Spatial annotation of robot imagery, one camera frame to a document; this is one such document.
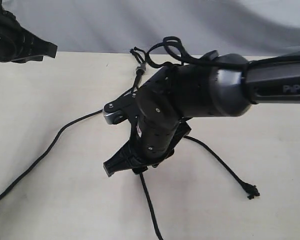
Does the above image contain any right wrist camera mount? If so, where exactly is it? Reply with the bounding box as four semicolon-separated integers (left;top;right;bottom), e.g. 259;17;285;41
102;93;140;125

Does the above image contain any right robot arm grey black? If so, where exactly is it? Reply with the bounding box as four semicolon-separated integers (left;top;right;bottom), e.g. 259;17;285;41
103;51;300;176

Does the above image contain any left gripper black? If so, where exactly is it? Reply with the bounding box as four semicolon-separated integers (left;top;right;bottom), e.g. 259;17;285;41
0;0;58;63

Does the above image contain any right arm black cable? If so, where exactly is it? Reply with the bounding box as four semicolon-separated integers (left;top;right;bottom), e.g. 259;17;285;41
144;36;300;73

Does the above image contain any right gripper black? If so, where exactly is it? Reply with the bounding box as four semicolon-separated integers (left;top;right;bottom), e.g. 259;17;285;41
103;119;191;177

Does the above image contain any black rope strand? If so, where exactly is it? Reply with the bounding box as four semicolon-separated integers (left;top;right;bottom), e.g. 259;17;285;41
137;172;165;240
0;87;138;207
182;135;261;200

